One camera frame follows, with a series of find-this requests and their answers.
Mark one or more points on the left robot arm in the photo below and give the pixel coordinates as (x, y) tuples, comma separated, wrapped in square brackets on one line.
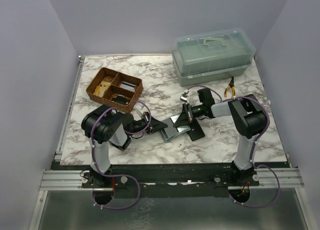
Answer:
[(106, 126)]

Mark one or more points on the green card holder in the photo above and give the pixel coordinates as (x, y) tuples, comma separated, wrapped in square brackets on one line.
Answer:
[(171, 132)]

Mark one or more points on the woven brown basket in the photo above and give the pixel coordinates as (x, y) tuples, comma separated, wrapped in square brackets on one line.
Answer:
[(115, 89)]

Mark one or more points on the grey credit card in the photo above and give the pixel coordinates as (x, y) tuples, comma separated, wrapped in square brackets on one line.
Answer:
[(174, 119)]

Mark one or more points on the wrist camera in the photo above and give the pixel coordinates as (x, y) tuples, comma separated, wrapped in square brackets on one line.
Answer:
[(185, 97), (141, 110)]

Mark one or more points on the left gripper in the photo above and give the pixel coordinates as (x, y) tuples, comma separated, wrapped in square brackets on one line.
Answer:
[(155, 126)]

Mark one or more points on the yellow handled pliers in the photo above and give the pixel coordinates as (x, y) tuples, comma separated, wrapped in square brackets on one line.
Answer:
[(230, 87)]

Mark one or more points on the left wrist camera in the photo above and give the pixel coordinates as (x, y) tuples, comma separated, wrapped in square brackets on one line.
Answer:
[(141, 110)]

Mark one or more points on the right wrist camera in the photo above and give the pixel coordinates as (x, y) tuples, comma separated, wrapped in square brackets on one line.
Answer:
[(185, 97)]

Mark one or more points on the translucent green storage box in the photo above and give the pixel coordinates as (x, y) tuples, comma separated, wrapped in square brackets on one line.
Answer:
[(212, 56)]

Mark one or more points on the aluminium frame rail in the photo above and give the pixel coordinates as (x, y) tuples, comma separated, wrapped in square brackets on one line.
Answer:
[(63, 135)]

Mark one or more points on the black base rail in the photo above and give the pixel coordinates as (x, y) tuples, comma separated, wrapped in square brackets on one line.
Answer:
[(170, 180)]

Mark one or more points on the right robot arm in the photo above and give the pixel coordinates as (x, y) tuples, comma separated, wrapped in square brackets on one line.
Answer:
[(250, 118)]

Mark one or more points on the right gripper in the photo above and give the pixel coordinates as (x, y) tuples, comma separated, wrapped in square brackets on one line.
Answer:
[(185, 119)]

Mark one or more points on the black card holder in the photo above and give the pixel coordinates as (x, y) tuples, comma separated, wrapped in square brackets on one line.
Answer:
[(196, 131)]

